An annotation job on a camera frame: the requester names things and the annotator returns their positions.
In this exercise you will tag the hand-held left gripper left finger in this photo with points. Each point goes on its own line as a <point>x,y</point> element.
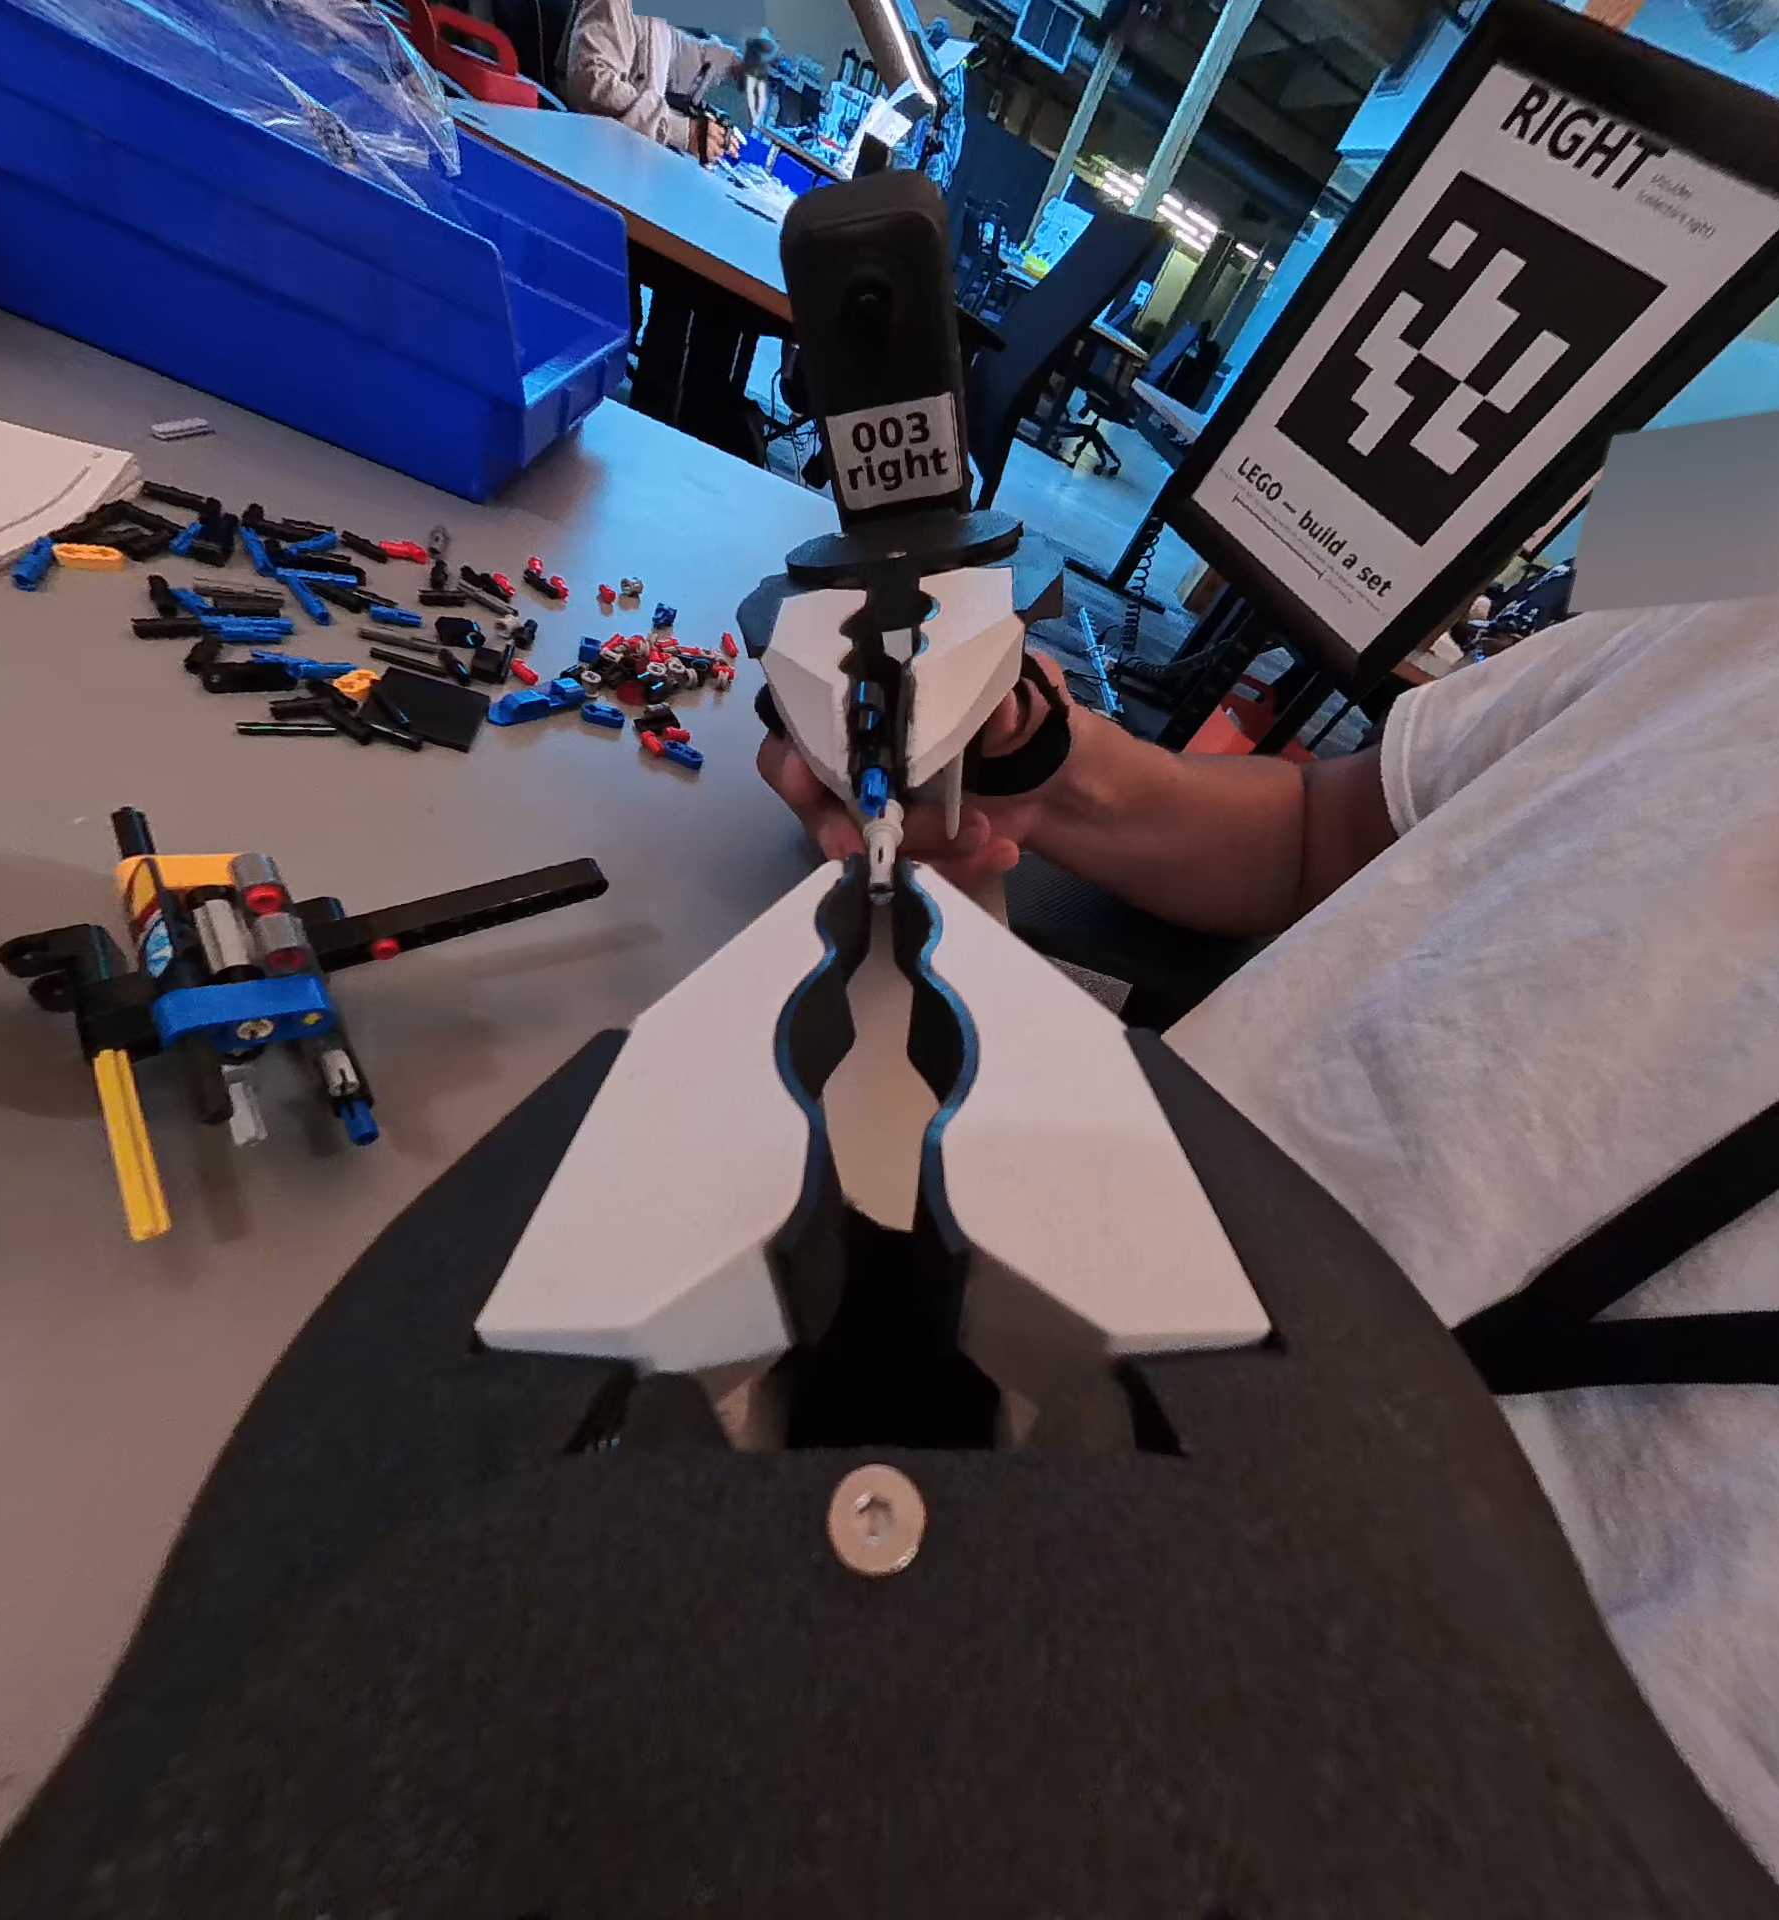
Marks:
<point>647,1185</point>

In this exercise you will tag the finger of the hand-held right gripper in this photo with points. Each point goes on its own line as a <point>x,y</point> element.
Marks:
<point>963,661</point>
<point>808,676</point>

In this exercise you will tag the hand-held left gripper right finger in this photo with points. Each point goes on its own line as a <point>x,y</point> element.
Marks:
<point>1084,1185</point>

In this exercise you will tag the blue lego pin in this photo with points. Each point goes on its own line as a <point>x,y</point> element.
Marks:
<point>870,784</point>

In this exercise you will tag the small grey lego connector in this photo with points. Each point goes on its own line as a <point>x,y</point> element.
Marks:
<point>883,848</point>

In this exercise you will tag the person's right forearm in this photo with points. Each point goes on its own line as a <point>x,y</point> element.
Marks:
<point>1250,842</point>

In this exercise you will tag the pile of loose lego pieces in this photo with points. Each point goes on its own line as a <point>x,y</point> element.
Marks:
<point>379,632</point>

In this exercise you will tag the lego assembly with yellow axle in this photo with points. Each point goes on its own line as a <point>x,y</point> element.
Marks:
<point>247,1013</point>

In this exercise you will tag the small flat grey lego piece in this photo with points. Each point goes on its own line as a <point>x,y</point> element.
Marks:
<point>181,426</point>

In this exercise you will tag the person's right hand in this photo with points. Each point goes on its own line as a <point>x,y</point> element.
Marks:
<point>981,833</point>

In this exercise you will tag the orange object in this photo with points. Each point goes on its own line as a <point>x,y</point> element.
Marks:
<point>1257,720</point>

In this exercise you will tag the grey background table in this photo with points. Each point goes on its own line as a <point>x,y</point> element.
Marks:
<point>647,190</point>

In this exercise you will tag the black framed marker sign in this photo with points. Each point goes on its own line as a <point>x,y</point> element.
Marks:
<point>1492,330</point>

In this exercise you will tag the red chair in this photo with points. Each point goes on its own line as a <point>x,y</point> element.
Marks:
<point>477,55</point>

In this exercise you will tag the blue plastic storage bin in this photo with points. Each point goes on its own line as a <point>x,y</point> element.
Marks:
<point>230,268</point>

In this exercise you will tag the clear plastic bag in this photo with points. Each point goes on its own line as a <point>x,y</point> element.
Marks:
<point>306,79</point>

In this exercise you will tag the white instruction booklet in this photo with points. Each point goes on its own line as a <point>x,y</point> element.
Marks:
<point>12,496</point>

